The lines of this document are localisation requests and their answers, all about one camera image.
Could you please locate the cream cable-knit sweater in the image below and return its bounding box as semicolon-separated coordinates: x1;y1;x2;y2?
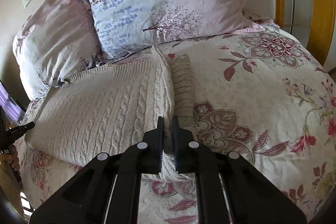
25;47;194;182

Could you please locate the person's left hand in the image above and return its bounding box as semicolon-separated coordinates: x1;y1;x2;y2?
0;145;20;171

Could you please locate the pink floral pillow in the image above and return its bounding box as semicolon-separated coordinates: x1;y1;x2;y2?
13;0;104;101

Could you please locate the wooden headboard frame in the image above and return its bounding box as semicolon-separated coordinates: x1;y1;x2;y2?
274;0;335;72

